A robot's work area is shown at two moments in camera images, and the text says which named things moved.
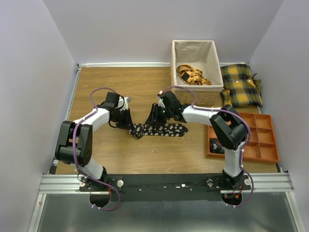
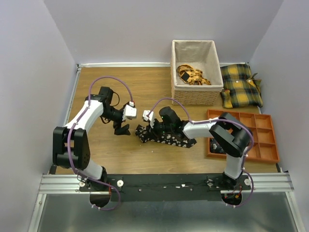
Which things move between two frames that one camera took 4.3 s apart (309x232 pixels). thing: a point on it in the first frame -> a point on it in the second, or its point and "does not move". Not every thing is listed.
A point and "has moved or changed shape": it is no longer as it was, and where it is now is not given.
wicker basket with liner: [195, 64] does not move
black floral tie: [175, 130] has moved or changed shape
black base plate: [164, 187] does not move
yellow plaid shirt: [240, 89] does not move
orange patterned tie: [192, 76] does not move
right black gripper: [153, 118] -> [153, 129]
